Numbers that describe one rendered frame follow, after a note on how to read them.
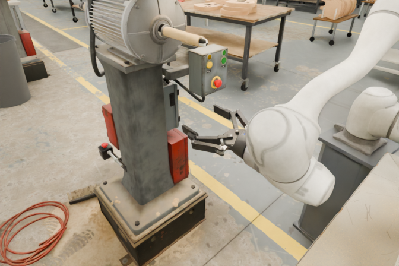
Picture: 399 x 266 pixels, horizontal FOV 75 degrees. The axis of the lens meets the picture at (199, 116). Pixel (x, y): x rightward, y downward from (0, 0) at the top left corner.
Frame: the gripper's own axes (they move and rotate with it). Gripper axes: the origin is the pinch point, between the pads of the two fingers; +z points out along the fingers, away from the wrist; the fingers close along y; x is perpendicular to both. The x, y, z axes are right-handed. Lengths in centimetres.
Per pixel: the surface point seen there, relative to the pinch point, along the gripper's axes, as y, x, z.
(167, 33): 7.0, 21.6, 21.0
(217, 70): 32.4, -4.8, 25.9
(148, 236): -24, -77, 28
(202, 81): 23.8, -6.2, 26.3
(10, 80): -36, -67, 287
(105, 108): -9, -23, 70
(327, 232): -2.6, -9.3, -44.0
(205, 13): 181, -43, 197
